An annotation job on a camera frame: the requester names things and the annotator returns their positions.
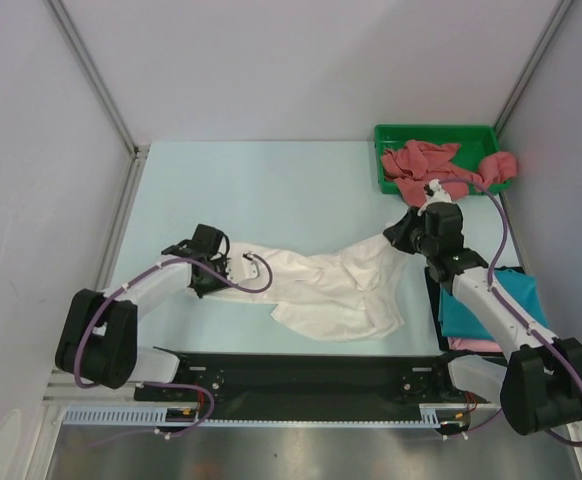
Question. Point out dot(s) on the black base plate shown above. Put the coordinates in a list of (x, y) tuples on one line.
[(313, 388)]

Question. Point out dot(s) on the aluminium frame post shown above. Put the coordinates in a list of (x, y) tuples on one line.
[(547, 37), (84, 59)]

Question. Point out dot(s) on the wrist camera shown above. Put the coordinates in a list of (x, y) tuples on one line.
[(244, 267), (434, 193)]

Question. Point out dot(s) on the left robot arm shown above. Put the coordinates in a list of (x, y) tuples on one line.
[(99, 343)]

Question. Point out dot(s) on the white t-shirt with robot print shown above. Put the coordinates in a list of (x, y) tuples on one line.
[(344, 296)]

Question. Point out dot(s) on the teal folded t-shirt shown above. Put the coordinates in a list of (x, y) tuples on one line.
[(507, 305)]

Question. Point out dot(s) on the salmon red t-shirt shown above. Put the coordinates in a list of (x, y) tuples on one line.
[(414, 165)]

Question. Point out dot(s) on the pink folded t-shirt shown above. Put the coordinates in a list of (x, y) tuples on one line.
[(476, 345)]

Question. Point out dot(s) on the right aluminium frame post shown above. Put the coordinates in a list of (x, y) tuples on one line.
[(547, 37)]

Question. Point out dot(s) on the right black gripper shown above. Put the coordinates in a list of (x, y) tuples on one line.
[(397, 234)]

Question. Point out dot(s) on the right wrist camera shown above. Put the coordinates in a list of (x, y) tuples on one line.
[(434, 193)]

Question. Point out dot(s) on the aluminium front rail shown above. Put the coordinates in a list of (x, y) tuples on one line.
[(61, 389)]

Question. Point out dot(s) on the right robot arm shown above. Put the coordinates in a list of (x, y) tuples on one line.
[(540, 387)]

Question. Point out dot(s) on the light blue cable duct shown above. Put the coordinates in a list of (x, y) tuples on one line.
[(115, 416)]

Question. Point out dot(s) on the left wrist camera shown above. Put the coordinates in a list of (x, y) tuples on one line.
[(244, 267)]

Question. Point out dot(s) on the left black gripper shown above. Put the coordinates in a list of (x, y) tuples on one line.
[(202, 290)]

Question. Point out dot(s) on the left aluminium frame post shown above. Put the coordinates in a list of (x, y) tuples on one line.
[(84, 59)]

